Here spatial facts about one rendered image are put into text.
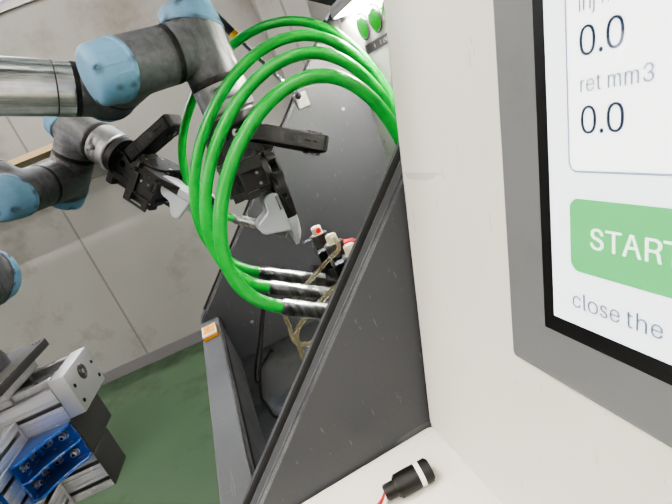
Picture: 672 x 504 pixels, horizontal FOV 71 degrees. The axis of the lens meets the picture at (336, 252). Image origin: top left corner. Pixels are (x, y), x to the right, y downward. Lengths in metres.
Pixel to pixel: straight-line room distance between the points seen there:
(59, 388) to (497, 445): 0.90
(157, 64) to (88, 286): 3.19
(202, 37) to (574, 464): 0.60
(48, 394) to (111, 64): 0.70
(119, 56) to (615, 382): 0.58
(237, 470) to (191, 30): 0.54
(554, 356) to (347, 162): 0.85
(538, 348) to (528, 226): 0.07
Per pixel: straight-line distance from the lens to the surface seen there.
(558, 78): 0.24
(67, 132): 0.98
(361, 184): 1.09
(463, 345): 0.36
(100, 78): 0.64
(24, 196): 0.91
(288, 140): 0.69
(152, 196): 0.87
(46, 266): 3.81
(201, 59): 0.68
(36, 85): 0.75
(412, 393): 0.45
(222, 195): 0.46
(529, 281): 0.27
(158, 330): 3.78
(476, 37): 0.29
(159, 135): 0.87
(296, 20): 0.78
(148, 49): 0.65
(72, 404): 1.11
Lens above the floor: 1.29
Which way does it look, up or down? 17 degrees down
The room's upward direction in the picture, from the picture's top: 23 degrees counter-clockwise
